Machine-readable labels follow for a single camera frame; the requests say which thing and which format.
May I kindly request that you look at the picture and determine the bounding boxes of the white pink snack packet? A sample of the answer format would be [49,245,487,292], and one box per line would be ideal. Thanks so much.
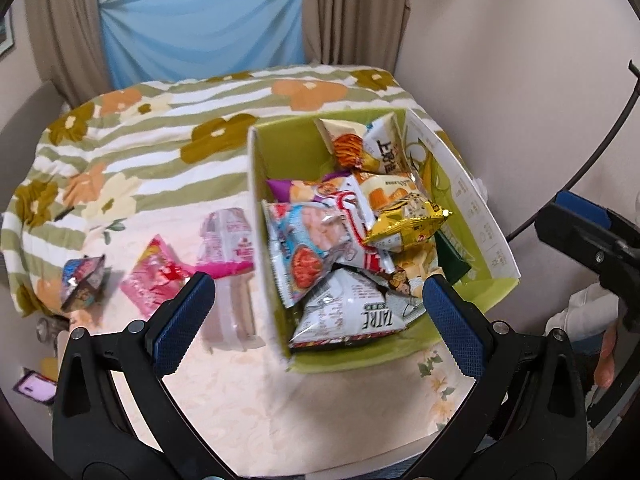
[195,207,254,280]

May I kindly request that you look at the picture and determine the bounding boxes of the right beige curtain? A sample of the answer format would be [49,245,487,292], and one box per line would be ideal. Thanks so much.
[302,0,410,72]

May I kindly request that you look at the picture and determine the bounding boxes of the framed wall picture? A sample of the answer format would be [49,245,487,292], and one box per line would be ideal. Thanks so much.
[0,10,14,56]

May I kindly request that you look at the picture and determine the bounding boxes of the green cardboard snack box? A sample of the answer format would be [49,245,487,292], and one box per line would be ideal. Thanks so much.
[248,105,521,374]

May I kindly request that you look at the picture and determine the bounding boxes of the white chip bag with barcode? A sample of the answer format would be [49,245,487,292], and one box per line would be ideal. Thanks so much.
[288,268,426,350]

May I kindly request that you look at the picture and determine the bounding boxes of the orange noodle snack bag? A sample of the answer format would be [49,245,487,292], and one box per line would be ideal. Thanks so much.
[314,113,408,174]

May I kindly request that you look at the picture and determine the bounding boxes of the blue red shrimp chip bag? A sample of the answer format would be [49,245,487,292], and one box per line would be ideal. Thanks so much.
[262,200,350,309]

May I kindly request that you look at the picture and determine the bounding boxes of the gold cocoa pillows snack bag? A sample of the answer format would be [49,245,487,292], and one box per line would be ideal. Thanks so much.
[364,195,452,252]

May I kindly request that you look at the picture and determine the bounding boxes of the blue cloth over window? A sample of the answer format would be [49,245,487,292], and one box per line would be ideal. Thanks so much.
[99,0,305,89]

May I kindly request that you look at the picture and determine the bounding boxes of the dark blue snack packet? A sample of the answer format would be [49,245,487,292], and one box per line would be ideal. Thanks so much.
[61,255,105,313]

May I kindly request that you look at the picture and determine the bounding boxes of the dark green snack bag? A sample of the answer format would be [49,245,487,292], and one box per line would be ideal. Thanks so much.
[434,231,472,285]

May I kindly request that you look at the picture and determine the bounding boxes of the right hand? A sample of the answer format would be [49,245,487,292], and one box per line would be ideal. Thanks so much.
[593,324,617,389]

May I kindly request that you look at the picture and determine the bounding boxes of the floral striped blanket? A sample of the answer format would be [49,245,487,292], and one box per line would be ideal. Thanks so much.
[1,65,416,316]

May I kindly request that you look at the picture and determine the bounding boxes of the beige curtain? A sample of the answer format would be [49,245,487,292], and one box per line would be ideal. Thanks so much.
[25,0,112,107]
[302,0,410,72]

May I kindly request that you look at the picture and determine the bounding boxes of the left beige curtain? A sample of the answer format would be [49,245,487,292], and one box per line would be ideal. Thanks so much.
[25,0,112,107]

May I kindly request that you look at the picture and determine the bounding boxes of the black cable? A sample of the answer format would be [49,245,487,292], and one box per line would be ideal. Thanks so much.
[504,58,640,244]

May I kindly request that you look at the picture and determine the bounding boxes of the pink phone on floor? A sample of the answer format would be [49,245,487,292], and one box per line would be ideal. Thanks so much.
[13,370,56,405]

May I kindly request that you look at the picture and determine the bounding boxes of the red white snack bag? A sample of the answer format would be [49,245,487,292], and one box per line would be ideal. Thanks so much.
[314,172,395,273]

